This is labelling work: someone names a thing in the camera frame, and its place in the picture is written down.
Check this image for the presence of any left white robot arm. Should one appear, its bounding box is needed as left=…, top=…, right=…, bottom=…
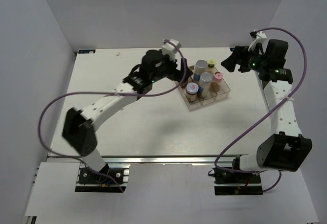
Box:
left=62, top=50, right=192, bottom=183

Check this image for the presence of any aluminium front frame rail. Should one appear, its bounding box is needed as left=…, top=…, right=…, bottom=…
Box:
left=47, top=155, right=236, bottom=164

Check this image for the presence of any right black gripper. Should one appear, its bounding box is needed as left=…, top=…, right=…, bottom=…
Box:
left=221, top=44, right=268, bottom=73

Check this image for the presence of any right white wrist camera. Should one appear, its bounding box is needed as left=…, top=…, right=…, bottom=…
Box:
left=248, top=30, right=267, bottom=52

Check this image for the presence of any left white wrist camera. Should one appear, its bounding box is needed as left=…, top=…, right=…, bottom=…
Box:
left=161, top=39, right=181, bottom=60

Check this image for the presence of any pink cap spice bottle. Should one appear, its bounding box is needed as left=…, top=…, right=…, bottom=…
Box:
left=210, top=72, right=223, bottom=93

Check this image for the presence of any left blue corner sticker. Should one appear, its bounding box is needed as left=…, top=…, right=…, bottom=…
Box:
left=78, top=49, right=96, bottom=54

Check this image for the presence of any yellow cap spice bottle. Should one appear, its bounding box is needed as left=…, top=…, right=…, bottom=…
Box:
left=206, top=60, right=216, bottom=75

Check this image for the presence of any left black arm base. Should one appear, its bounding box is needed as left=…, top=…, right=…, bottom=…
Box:
left=75, top=164, right=130, bottom=193

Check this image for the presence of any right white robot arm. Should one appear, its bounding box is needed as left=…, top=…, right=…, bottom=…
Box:
left=221, top=39, right=312, bottom=183

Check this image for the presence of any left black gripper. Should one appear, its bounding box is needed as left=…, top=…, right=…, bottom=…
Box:
left=150, top=52, right=192, bottom=84

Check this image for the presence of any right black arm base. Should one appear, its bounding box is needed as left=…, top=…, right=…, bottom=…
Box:
left=208, top=154, right=263, bottom=196

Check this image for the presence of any silver lid pearl jar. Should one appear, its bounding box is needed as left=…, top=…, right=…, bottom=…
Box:
left=193, top=60, right=207, bottom=84
left=198, top=72, right=213, bottom=97

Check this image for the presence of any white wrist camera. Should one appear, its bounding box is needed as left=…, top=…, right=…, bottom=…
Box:
left=248, top=30, right=267, bottom=52
left=161, top=39, right=181, bottom=60

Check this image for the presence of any clear acrylic organizer tray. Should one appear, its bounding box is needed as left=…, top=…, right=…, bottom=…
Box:
left=178, top=65, right=231, bottom=111

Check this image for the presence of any red label spice jar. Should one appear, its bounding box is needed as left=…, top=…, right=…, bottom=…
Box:
left=186, top=82, right=199, bottom=102

